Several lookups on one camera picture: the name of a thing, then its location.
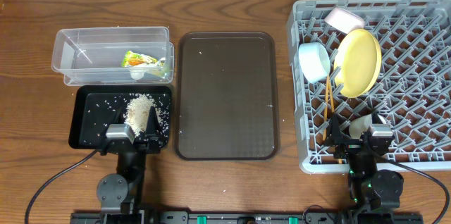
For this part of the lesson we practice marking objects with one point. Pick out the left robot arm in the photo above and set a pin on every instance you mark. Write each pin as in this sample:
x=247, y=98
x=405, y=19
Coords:
x=120, y=193

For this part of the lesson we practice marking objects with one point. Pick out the pink white bowl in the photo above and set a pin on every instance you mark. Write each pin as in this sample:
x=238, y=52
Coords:
x=344, y=21

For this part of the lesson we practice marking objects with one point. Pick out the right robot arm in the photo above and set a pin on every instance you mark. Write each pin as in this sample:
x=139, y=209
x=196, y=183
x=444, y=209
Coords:
x=376, y=193

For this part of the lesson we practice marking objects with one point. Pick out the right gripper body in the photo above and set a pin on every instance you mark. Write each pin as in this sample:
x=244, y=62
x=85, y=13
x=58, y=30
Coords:
x=352, y=145

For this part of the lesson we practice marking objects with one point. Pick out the yellow plate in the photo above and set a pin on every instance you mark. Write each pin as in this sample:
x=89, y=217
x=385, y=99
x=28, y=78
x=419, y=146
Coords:
x=359, y=61

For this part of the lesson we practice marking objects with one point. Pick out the white tissue wad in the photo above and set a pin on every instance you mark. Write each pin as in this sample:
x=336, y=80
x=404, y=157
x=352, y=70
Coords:
x=138, y=72

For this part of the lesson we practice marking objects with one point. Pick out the black plastic tray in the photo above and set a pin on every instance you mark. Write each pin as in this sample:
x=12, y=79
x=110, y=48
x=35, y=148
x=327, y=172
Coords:
x=77, y=138

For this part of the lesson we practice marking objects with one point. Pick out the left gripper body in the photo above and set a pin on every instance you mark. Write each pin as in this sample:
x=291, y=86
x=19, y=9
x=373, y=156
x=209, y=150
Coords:
x=149, y=151

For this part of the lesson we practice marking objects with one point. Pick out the grey dishwasher rack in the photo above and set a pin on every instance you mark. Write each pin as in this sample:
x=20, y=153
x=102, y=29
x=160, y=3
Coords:
x=412, y=91

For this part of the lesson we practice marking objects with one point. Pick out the green snack wrapper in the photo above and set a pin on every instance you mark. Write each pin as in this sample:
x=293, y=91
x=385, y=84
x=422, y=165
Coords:
x=132, y=59

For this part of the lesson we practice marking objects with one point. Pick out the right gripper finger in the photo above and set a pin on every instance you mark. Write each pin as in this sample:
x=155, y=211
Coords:
x=334, y=135
x=382, y=120

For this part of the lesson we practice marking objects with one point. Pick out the light blue bowl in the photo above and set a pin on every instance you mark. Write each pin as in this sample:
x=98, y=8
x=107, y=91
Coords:
x=314, y=61

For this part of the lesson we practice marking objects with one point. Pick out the clear plastic bin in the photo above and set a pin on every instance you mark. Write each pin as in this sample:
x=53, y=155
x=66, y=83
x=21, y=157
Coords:
x=93, y=56

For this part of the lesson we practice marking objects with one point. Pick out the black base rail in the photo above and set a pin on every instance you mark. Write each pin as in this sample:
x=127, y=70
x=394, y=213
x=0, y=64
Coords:
x=181, y=217

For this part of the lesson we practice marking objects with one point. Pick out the white green cup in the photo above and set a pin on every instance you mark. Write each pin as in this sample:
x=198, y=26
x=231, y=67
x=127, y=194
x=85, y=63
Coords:
x=359, y=125

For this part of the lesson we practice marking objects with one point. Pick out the pile of white rice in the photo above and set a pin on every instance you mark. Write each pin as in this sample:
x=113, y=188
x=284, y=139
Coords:
x=139, y=113

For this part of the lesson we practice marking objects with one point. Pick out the wooden chopstick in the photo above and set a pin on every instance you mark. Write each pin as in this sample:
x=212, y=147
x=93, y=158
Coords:
x=330, y=91
x=325, y=112

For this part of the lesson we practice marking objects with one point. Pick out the brown plastic serving tray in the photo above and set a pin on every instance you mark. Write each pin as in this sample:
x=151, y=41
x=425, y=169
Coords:
x=227, y=97

